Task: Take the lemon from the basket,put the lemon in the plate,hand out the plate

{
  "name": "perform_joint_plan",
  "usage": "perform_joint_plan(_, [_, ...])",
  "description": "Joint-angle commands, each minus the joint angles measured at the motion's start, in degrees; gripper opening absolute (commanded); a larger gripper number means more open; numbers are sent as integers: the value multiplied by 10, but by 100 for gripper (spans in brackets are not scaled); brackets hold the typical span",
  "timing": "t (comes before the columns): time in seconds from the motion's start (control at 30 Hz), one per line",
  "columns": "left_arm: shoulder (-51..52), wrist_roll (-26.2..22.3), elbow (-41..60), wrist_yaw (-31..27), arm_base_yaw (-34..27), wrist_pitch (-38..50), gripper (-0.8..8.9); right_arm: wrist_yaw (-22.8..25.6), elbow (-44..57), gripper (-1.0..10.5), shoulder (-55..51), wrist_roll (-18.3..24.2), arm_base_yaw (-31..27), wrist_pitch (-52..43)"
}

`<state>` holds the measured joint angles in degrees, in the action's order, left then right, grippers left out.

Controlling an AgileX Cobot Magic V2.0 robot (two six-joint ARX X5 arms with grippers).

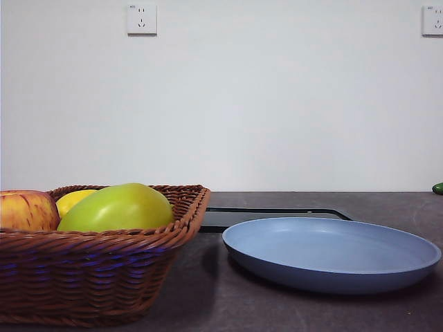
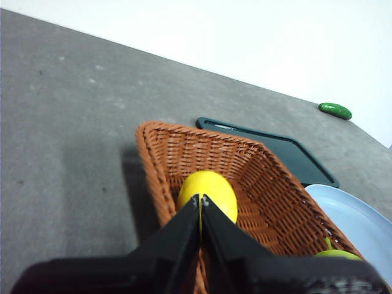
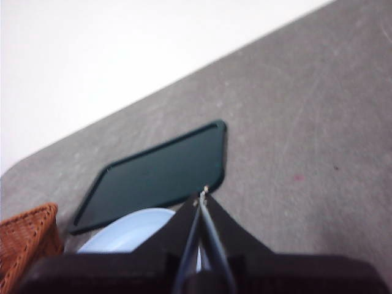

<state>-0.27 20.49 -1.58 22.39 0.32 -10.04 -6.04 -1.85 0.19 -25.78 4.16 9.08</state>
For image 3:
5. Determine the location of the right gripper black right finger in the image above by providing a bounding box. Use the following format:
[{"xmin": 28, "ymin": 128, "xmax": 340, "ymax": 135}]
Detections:
[{"xmin": 202, "ymin": 186, "xmax": 392, "ymax": 294}]

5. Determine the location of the dark green flat board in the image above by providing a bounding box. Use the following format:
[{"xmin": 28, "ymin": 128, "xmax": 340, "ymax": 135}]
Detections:
[{"xmin": 69, "ymin": 119, "xmax": 227, "ymax": 236}]

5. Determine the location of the light blue round plate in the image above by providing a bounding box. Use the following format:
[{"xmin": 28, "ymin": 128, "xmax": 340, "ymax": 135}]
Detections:
[{"xmin": 76, "ymin": 207, "xmax": 212, "ymax": 272}]

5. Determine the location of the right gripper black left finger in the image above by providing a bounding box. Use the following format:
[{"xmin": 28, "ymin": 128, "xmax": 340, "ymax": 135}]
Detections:
[{"xmin": 17, "ymin": 194, "xmax": 202, "ymax": 294}]

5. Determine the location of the brown wicker basket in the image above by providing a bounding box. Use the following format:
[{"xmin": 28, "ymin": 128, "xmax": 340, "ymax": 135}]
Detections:
[{"xmin": 0, "ymin": 202, "xmax": 65, "ymax": 294}]

